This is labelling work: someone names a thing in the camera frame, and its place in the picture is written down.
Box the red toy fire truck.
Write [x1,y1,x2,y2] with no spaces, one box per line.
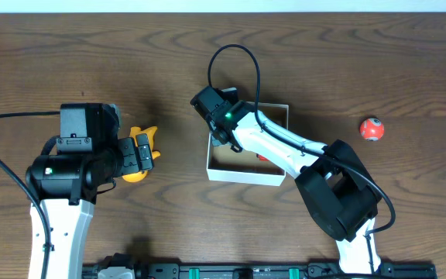
[256,154,269,161]

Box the yellow grey toy dump truck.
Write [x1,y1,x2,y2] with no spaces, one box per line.
[211,136,222,146]

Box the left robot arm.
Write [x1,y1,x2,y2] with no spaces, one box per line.
[26,103,154,278]

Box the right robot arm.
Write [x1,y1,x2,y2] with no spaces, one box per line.
[190,86,382,274]

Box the white cardboard box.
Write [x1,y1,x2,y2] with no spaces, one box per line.
[206,102,289,187]

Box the orange rubber toy animal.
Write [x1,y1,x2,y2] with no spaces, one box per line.
[122,126,161,183]

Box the orange red toy ball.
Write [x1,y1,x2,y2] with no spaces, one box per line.
[359,118,385,141]

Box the left black cable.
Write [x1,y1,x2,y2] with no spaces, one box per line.
[0,111,61,279]

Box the black cable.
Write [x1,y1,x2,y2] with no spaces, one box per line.
[0,111,61,279]
[207,43,396,237]

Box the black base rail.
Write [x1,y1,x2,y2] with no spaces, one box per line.
[81,253,437,279]

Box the right black cable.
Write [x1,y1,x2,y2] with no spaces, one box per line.
[207,43,396,237]

